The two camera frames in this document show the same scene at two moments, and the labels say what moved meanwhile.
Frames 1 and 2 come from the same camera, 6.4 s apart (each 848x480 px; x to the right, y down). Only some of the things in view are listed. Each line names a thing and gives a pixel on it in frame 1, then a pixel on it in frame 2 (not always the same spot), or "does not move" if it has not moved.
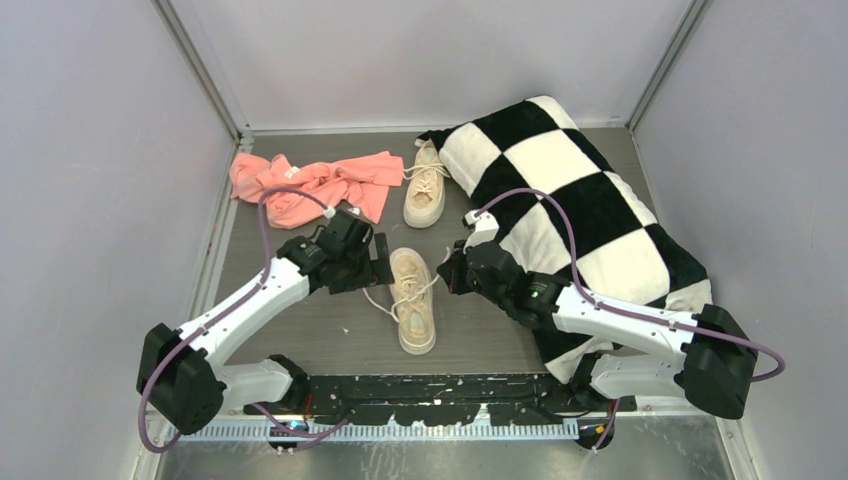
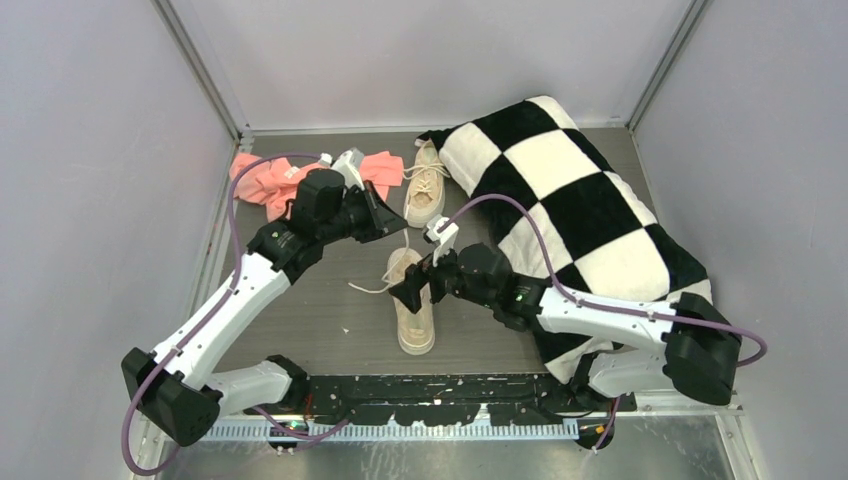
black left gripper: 375,272 to 384,219
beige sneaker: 424,200 does not move
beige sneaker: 411,288 does not move
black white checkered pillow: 556,200 does not move
